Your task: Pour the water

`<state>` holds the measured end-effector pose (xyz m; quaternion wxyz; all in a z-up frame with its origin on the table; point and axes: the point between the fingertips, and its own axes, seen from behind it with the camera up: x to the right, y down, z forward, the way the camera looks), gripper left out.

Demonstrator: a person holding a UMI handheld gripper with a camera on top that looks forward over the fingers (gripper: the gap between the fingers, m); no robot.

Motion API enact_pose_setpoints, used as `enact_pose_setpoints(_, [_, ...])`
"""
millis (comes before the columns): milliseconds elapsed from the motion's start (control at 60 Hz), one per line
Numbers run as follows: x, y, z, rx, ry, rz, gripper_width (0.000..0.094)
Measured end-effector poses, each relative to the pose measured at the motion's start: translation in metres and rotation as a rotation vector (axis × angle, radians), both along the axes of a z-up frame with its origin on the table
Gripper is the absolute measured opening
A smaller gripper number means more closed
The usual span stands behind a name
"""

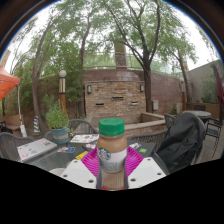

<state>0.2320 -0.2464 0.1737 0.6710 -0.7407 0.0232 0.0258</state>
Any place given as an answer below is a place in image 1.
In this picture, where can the grey wall utility box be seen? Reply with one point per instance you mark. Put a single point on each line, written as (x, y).
(155, 105)

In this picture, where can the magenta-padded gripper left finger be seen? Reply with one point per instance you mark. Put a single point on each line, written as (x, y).
(77, 173)

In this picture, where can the blue and yellow striped cone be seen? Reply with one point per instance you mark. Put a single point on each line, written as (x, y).
(36, 126)

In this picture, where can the green plant in blue pot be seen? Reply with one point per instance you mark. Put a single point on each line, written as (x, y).
(57, 116)

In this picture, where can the wooden bench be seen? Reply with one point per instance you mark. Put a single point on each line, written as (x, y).
(11, 121)

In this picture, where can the yellow card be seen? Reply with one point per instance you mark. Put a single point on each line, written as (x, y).
(81, 155)

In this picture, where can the green-capped coffee drink bottle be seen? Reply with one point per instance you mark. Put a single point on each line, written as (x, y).
(111, 153)

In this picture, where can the round dark patio table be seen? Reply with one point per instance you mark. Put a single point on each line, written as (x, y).
(200, 115)

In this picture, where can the slender leaning tree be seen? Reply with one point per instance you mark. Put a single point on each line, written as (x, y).
(35, 96)

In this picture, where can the black wall lantern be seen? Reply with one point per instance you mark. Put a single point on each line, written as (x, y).
(89, 89)
(142, 88)

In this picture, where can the large forked-trunk tree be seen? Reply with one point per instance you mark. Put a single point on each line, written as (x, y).
(147, 86)

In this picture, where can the white sticker sheet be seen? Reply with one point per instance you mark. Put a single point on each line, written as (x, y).
(83, 138)

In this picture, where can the orange patio umbrella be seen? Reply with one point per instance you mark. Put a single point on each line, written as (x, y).
(7, 81)

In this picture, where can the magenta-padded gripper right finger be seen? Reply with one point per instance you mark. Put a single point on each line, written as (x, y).
(145, 171)

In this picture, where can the blue sticker card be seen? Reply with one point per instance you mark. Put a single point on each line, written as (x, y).
(66, 149)

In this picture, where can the black metal patio chair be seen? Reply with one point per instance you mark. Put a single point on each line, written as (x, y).
(213, 133)

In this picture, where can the white umbrella pole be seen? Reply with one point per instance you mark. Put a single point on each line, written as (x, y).
(23, 130)

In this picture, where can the black jacket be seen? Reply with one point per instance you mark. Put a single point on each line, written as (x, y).
(181, 140)

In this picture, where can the black laptop with stickers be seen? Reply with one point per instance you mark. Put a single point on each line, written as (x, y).
(146, 148)

